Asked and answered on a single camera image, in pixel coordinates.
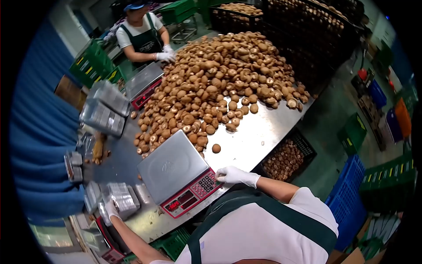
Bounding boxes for person's body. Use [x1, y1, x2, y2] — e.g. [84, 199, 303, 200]
[150, 185, 339, 264]

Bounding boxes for person's left hand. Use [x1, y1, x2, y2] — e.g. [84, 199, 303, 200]
[104, 200, 122, 222]

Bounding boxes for person's right fingers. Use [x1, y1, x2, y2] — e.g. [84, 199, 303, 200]
[215, 167, 232, 183]

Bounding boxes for stack of clear plastic trays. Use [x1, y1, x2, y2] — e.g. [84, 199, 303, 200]
[79, 98, 126, 138]
[64, 151, 84, 183]
[98, 182, 141, 227]
[88, 80, 131, 117]
[84, 181, 101, 214]

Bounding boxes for stack of blue crates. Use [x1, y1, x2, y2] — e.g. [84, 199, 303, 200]
[324, 153, 368, 252]

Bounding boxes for row of green crates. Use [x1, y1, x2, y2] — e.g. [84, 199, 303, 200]
[359, 152, 418, 212]

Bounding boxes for stack of green crates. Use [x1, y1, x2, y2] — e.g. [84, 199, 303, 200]
[69, 38, 126, 89]

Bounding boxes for brown cardboard box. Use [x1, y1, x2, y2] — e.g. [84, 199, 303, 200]
[54, 75, 88, 111]

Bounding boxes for person's right hand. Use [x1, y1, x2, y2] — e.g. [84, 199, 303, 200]
[215, 166, 261, 189]

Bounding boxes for metal stool frame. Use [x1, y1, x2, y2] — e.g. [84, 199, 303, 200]
[171, 16, 199, 44]

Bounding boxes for stack of black mushroom crates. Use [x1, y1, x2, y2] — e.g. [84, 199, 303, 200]
[209, 0, 364, 86]

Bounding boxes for orange plastic container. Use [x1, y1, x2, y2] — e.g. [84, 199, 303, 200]
[394, 97, 413, 139]

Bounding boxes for green plastic crate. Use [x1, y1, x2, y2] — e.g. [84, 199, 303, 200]
[149, 227, 192, 262]
[337, 112, 368, 156]
[158, 0, 198, 26]

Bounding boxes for blue curtain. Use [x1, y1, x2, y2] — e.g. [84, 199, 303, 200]
[9, 18, 87, 228]

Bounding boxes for blue plastic container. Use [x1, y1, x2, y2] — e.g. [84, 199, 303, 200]
[367, 79, 388, 110]
[385, 107, 404, 143]

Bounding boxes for red scale with steel platform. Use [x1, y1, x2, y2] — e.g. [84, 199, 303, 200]
[124, 61, 165, 110]
[137, 129, 224, 219]

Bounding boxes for packed tray of mushrooms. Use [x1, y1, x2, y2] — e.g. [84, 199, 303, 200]
[92, 132, 107, 165]

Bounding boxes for black crate of mushrooms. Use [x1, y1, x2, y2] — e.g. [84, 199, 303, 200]
[252, 127, 318, 183]

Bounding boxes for pile of brown mushrooms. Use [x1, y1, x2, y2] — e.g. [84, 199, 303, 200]
[130, 31, 310, 159]

